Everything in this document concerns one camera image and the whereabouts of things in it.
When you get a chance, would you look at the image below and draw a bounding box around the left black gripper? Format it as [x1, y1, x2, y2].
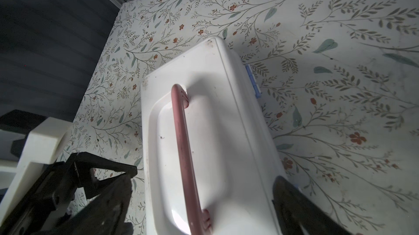
[1, 152, 137, 235]

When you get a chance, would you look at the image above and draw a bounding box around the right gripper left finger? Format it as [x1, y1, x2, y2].
[36, 175, 134, 235]

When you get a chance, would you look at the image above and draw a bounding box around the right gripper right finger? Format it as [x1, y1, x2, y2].
[272, 176, 350, 235]

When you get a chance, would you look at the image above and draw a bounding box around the white blue tool box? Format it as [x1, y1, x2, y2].
[141, 37, 285, 235]

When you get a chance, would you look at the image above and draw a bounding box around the floral table mat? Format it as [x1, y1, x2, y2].
[58, 0, 419, 235]

